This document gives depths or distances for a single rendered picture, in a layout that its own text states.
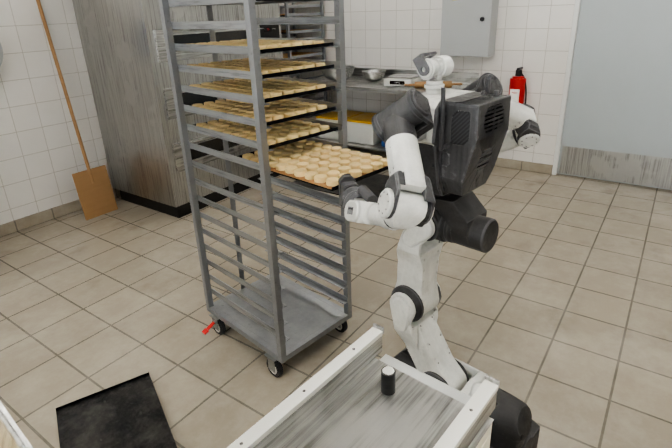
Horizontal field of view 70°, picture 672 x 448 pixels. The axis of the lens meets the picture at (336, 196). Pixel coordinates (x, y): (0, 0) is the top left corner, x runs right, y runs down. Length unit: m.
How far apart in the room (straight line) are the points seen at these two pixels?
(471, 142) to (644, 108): 3.76
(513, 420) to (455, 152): 0.93
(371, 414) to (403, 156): 0.61
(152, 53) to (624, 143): 4.17
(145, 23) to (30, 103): 1.27
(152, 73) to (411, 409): 3.35
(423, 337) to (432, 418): 0.81
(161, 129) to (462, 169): 3.00
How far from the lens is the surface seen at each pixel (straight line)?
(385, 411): 1.11
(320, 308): 2.62
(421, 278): 1.75
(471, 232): 1.56
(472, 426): 1.04
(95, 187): 4.69
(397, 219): 1.22
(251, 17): 1.80
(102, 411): 2.53
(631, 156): 5.20
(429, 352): 1.91
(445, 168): 1.48
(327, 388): 1.11
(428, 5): 5.49
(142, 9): 3.98
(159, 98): 4.03
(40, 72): 4.71
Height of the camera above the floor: 1.63
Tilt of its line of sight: 21 degrees down
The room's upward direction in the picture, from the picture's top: 2 degrees counter-clockwise
